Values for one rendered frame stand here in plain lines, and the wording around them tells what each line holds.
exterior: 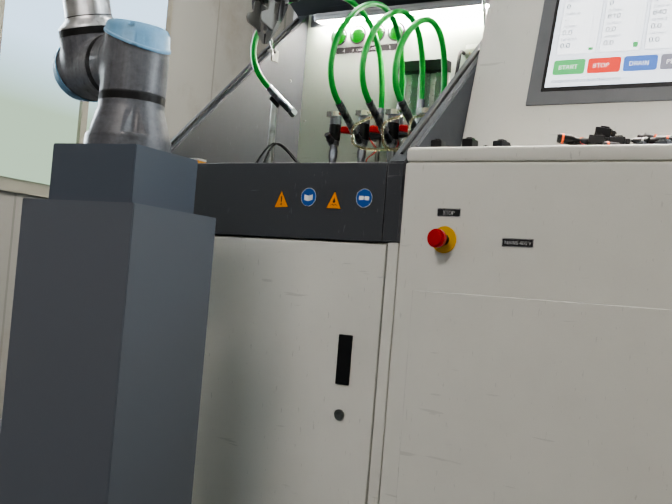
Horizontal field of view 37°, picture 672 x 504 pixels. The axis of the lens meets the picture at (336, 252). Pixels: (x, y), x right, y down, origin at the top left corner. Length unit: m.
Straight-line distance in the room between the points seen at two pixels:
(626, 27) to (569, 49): 0.12
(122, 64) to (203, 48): 3.10
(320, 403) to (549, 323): 0.52
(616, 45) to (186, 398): 1.11
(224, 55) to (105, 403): 3.51
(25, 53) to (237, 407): 2.10
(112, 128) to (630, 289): 0.92
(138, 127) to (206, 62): 3.14
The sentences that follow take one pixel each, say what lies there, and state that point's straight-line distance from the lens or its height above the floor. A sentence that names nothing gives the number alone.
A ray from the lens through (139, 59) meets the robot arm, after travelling 1.80.
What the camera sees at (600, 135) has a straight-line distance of 1.95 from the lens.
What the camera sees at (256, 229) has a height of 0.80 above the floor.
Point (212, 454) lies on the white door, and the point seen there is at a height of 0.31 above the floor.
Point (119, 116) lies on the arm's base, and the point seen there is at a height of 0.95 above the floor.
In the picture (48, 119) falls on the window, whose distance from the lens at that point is 4.03.
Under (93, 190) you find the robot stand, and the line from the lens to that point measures 1.75.
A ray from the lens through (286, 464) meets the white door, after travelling 2.14.
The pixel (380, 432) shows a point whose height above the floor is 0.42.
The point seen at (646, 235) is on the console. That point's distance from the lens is 1.80.
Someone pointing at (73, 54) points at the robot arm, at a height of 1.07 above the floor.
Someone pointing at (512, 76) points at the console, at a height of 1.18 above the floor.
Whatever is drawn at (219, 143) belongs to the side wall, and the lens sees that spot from 2.56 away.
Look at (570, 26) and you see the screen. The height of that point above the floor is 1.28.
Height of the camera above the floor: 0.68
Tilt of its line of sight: 2 degrees up
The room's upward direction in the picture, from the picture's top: 5 degrees clockwise
